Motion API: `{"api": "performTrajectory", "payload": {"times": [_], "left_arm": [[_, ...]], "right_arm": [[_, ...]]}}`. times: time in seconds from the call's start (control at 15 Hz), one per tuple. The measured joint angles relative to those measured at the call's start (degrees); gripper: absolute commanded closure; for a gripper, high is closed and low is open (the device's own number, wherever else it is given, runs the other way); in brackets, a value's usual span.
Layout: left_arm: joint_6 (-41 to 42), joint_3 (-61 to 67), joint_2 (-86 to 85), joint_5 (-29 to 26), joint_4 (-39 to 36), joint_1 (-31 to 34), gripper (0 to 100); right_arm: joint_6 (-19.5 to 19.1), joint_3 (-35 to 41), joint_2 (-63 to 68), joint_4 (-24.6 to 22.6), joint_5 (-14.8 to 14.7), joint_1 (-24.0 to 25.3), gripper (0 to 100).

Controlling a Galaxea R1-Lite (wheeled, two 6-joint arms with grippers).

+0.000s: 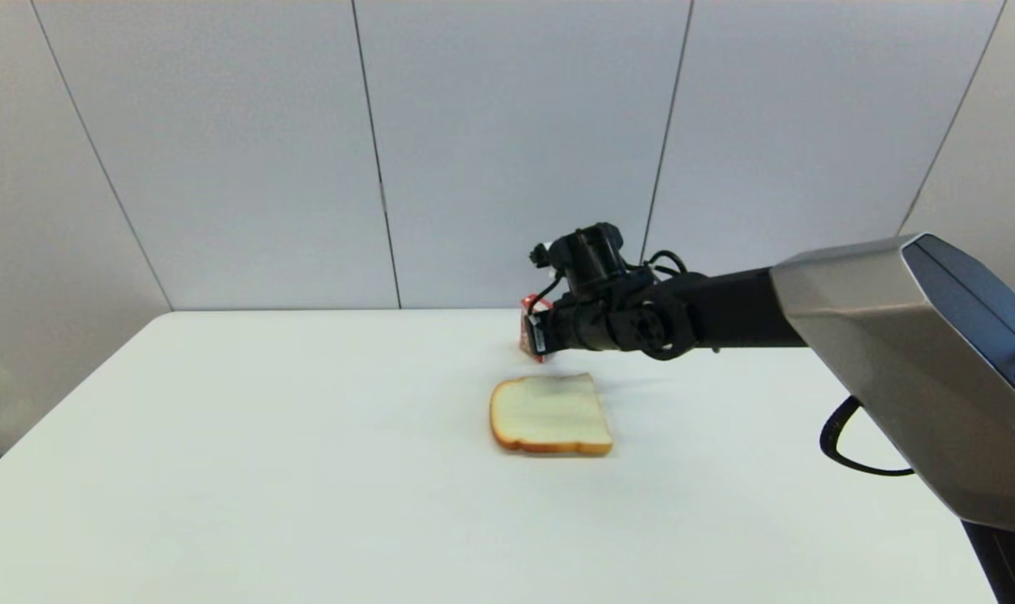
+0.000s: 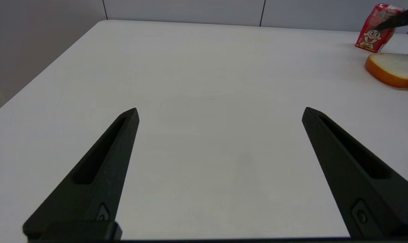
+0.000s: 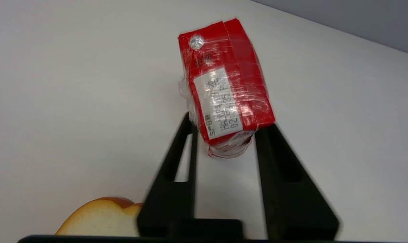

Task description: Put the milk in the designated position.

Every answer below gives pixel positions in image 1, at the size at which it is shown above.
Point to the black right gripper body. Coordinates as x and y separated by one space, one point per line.
587 327

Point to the red milk carton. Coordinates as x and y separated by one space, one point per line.
528 335

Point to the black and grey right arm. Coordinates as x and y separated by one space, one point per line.
893 335

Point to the white bread slice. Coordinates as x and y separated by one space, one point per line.
549 415

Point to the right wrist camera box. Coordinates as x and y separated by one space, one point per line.
591 256

